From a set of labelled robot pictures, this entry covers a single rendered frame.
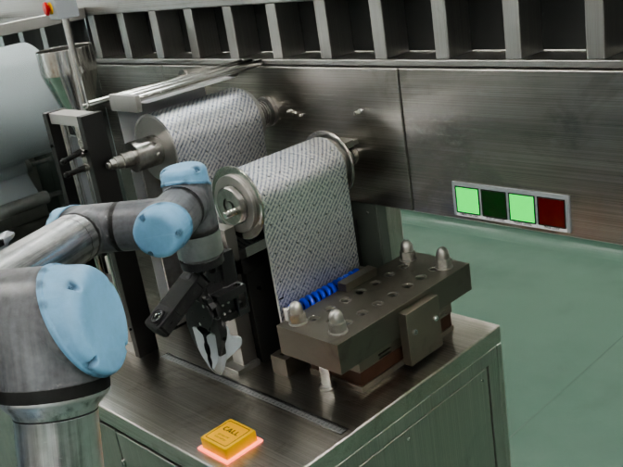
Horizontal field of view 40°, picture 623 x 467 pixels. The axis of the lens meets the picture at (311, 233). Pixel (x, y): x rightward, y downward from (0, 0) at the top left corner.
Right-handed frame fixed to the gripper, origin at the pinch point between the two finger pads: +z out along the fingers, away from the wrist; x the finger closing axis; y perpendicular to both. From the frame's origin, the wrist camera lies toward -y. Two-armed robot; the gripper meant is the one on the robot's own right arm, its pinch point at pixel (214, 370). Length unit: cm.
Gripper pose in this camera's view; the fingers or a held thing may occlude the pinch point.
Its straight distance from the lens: 145.4
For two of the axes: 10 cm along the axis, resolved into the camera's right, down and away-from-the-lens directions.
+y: 7.0, -3.4, 6.3
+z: 1.5, 9.3, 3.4
